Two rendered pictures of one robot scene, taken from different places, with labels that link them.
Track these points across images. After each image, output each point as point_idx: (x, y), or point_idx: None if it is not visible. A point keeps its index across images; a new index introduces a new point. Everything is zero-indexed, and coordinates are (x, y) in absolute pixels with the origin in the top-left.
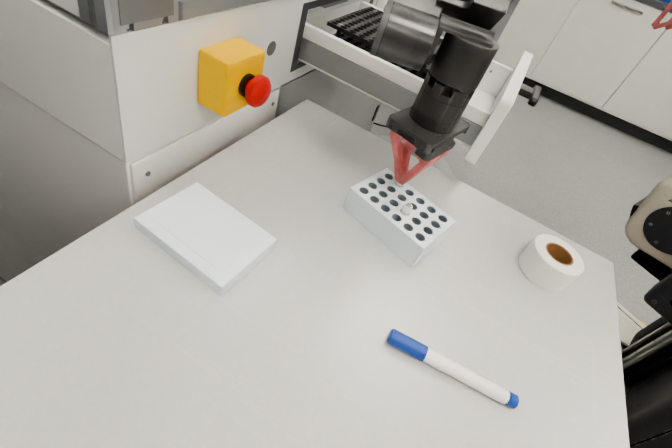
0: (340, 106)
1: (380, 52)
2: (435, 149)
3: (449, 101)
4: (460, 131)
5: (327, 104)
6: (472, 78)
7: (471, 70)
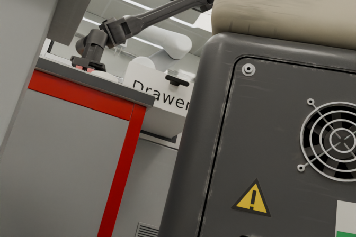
0: (163, 191)
1: (77, 47)
2: (74, 58)
3: (85, 47)
4: (94, 61)
5: (142, 173)
6: (90, 38)
7: (90, 36)
